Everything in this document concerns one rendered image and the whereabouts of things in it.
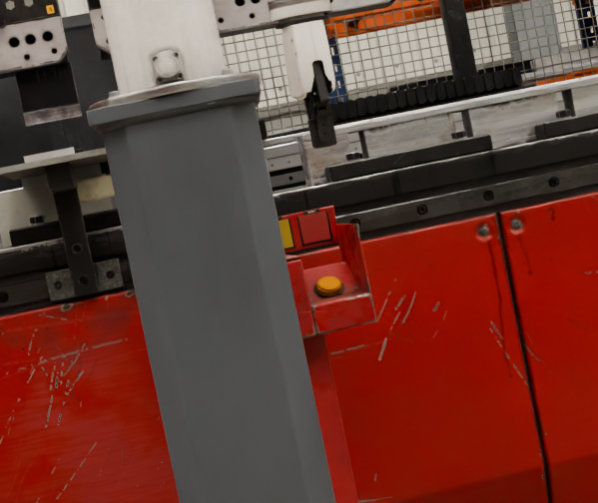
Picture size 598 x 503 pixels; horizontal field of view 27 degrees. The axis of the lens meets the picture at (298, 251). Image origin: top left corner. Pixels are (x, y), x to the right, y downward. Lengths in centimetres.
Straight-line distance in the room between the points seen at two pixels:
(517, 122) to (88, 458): 98
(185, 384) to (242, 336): 8
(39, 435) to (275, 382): 90
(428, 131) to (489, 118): 12
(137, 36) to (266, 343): 35
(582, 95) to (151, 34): 123
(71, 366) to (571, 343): 87
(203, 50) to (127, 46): 8
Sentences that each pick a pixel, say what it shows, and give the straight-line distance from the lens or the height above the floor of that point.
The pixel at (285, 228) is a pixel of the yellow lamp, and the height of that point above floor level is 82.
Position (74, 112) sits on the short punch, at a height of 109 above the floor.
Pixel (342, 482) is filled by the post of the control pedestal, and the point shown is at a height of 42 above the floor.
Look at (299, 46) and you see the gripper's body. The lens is 168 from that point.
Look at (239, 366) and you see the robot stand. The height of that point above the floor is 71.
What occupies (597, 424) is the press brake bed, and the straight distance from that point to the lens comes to 230.
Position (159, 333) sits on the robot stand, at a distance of 132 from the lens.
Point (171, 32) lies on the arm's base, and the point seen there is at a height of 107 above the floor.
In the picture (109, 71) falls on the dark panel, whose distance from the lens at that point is 279.
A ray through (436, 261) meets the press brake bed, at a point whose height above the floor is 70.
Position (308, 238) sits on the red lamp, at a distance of 200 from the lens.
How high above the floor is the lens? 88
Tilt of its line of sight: 3 degrees down
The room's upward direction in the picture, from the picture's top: 11 degrees counter-clockwise
